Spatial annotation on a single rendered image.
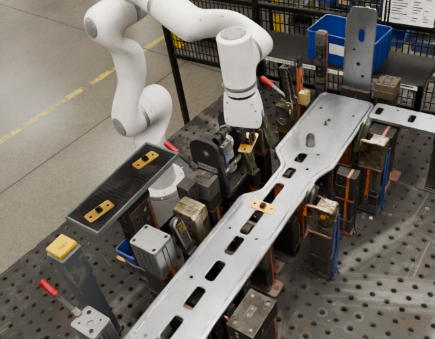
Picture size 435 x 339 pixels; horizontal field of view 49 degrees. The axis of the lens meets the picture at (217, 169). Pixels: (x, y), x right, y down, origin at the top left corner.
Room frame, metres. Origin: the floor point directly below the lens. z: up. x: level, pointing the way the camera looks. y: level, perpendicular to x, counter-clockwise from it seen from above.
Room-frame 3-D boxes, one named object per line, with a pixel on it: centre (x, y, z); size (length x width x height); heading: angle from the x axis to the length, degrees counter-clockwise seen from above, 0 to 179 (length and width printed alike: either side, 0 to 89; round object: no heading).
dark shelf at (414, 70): (1.84, -0.56, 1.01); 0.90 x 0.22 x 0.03; 49
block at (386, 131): (1.32, -0.62, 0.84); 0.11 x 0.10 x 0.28; 49
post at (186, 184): (1.10, 0.10, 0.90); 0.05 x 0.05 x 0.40; 49
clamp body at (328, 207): (0.96, -0.29, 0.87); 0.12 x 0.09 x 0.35; 49
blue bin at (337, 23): (1.78, -0.64, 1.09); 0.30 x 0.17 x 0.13; 43
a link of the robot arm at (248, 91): (1.05, -0.09, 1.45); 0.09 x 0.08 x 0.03; 63
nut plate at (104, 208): (0.98, 0.35, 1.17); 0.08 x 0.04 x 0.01; 127
